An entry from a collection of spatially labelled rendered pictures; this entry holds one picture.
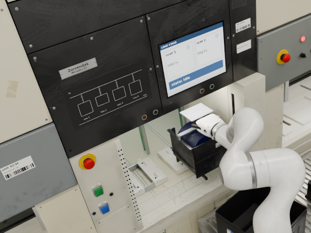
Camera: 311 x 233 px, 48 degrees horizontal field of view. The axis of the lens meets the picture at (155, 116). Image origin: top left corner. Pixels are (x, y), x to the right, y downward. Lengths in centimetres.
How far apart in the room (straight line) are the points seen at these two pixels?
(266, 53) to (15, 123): 105
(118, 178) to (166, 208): 39
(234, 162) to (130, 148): 124
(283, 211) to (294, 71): 92
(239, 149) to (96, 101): 52
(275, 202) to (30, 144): 77
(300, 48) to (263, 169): 90
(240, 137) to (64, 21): 62
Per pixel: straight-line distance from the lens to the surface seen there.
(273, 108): 180
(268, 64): 164
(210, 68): 143
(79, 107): 122
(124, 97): 127
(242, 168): 97
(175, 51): 131
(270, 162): 99
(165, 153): 199
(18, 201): 133
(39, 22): 110
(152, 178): 185
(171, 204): 176
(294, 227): 162
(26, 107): 117
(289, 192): 101
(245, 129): 103
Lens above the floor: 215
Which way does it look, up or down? 33 degrees down
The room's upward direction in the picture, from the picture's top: 11 degrees counter-clockwise
